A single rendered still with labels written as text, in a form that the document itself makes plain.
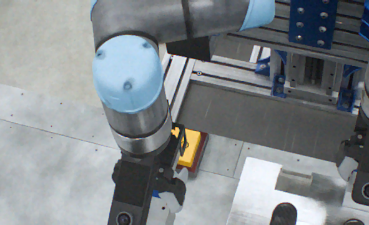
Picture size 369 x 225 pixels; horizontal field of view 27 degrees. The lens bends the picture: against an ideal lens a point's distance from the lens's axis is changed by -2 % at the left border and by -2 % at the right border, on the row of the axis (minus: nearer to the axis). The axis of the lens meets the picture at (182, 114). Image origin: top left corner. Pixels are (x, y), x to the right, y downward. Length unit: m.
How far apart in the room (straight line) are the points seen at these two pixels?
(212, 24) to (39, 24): 1.70
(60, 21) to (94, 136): 1.22
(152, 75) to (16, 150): 0.61
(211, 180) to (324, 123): 0.78
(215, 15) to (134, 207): 0.26
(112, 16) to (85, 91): 1.50
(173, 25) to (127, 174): 0.21
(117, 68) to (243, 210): 0.44
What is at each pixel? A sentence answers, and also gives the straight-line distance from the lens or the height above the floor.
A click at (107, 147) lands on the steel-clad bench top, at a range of 1.37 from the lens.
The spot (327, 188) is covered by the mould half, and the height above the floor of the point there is 0.89.
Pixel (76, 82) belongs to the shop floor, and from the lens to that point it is 2.42.
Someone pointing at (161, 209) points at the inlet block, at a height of 0.96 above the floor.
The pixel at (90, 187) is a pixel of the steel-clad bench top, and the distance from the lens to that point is 1.34.
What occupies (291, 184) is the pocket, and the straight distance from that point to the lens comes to 1.25.
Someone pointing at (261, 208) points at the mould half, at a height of 0.89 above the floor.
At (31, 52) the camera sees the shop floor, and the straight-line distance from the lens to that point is 2.52.
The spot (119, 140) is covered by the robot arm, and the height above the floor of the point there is 1.18.
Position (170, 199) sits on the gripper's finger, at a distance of 1.08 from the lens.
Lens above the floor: 1.99
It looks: 60 degrees down
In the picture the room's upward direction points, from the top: 9 degrees counter-clockwise
